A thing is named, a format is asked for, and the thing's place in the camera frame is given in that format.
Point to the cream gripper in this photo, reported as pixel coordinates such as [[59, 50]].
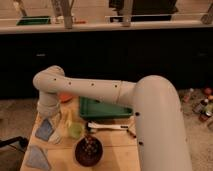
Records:
[[55, 120]]

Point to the blue sponge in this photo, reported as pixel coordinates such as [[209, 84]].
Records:
[[44, 131]]

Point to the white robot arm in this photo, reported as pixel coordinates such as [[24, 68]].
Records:
[[160, 130]]

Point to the green plastic cup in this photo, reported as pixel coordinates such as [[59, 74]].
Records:
[[75, 130]]

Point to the yellow banana toy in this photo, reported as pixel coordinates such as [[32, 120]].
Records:
[[69, 118]]

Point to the orange bowl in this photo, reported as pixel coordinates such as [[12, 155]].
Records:
[[65, 97]]

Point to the green plastic tray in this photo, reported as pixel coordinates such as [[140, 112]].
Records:
[[93, 109]]

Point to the blue folded cloth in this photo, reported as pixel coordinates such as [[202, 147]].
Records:
[[37, 159]]

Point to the dark maroon bowl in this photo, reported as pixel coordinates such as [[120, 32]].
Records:
[[88, 151]]

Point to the green tray on counter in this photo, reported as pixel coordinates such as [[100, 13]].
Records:
[[34, 20]]

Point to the bottles on floor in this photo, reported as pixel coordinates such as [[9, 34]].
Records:
[[204, 107]]

